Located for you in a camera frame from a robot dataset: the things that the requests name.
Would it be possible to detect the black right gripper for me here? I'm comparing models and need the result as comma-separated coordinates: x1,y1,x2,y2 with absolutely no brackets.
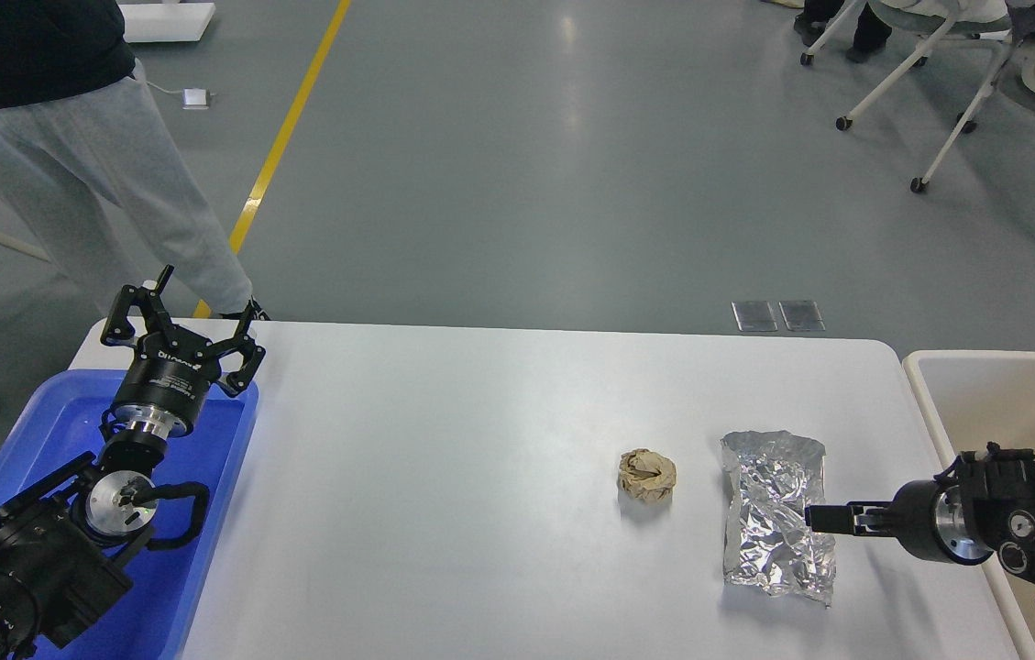
805,480,992,567

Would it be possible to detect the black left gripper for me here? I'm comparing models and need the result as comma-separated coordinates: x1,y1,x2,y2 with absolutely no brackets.
100,266,267,436

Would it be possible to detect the silver foil bag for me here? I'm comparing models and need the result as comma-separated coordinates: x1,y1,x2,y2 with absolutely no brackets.
720,431,836,609

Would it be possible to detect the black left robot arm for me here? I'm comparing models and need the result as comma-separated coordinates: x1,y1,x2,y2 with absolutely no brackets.
0,266,267,659

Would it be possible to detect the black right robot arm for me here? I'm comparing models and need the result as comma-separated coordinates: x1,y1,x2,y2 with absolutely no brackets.
805,442,1035,584

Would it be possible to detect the right metal floor plate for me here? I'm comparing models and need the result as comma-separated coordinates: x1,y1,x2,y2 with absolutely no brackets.
778,300,826,333

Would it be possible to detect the metal floor plate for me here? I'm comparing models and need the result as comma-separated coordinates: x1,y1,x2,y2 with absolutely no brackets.
732,301,778,333
778,300,826,333

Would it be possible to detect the crumpled brown paper ball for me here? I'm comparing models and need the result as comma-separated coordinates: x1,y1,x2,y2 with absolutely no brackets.
617,448,677,504

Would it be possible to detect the beige plastic bin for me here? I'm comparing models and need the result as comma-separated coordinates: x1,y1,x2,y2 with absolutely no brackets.
901,350,1035,659

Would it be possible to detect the left metal floor plate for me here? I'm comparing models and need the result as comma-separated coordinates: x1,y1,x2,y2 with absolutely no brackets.
732,301,778,333

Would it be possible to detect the white power adapter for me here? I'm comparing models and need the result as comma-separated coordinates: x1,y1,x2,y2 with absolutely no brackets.
181,88,212,110

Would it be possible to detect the blue plastic bin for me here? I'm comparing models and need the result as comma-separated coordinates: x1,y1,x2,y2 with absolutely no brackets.
0,369,260,660

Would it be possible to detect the person in grey trousers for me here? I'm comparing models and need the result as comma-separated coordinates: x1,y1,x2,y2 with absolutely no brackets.
0,1,269,319

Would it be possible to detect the white board on floor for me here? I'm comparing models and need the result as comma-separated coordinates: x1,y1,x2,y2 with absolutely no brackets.
118,1,216,43

